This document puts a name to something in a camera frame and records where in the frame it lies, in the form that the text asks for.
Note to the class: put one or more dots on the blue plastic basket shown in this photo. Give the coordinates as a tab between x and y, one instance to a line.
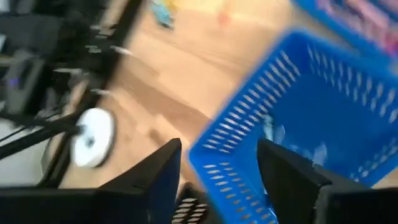
326	21
311	102

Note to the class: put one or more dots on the black plastic basket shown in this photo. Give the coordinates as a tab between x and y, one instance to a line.
183	189

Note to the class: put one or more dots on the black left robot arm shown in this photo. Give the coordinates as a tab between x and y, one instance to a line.
71	37

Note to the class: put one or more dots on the yellow crayon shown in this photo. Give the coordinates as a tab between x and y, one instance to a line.
175	3

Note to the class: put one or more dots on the blue crayon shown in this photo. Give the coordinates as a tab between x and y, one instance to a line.
168	17
160	14

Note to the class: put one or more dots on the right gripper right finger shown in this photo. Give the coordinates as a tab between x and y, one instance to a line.
286	186

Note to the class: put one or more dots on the white desk lamp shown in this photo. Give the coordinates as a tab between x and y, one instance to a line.
93	137

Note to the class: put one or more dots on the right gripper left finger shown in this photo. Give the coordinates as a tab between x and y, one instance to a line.
155	193

